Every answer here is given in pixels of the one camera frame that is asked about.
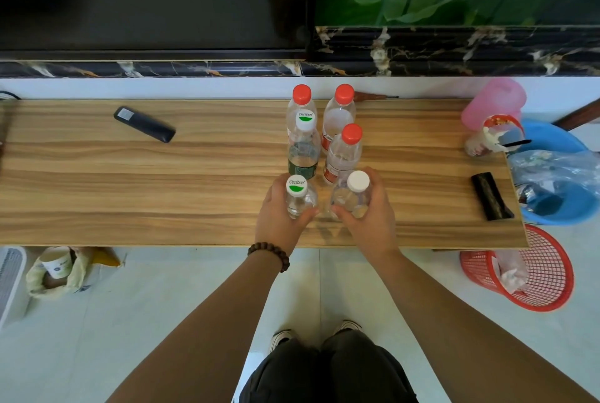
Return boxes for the red cap bottle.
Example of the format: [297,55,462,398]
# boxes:
[286,84,318,136]
[322,123,364,186]
[321,83,357,155]

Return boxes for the red plastic basket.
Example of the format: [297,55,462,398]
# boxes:
[459,223,575,313]

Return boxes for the white paper cup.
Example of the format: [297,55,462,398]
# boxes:
[41,247,74,280]

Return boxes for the person's left shoe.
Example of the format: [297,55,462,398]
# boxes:
[271,329,296,353]

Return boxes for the person's left forearm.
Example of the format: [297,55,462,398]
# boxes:
[105,252,284,403]

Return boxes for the blue label bottle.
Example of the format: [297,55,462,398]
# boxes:
[329,170,373,222]

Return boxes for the black marble trim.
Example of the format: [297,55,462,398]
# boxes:
[0,25,600,79]

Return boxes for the screwdriver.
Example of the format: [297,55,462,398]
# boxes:
[354,91,400,102]

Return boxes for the person's left hand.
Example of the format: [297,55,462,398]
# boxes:
[254,177,321,258]

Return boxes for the white plastic basket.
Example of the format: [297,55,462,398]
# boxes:
[0,246,28,329]

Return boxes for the black remote control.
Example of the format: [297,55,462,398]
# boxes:
[113,106,177,144]

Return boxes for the brown door frame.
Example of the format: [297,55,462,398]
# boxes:
[552,97,600,132]

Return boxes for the yellow packet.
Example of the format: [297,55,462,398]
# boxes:
[89,247,126,269]

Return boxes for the white crumpled tissue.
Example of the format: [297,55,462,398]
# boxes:
[494,250,531,296]

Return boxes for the green label bottle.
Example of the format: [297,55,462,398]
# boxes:
[284,174,319,221]
[286,109,322,181]

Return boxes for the clear plastic bag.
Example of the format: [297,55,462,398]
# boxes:
[508,149,600,219]

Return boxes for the wooden TV cabinet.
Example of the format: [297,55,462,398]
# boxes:
[0,97,529,250]

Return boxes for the person's right forearm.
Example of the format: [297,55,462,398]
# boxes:
[379,250,599,403]

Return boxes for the dark wooden bead bracelet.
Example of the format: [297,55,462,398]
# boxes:
[247,242,291,274]

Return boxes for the cream cloth bag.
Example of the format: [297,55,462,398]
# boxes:
[26,247,93,299]

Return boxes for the red rimmed paper cup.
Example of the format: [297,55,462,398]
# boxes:
[464,114,533,157]

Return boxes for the black rolled bag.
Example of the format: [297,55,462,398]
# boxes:
[470,172,516,222]

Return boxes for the pink plastic cup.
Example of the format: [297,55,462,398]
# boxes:
[461,77,528,132]

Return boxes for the blue plastic basin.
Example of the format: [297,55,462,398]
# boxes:
[508,119,599,226]

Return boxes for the person's right hand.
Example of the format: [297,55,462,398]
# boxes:
[331,167,403,263]

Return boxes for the person's dark grey trousers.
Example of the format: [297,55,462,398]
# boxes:
[239,330,419,403]

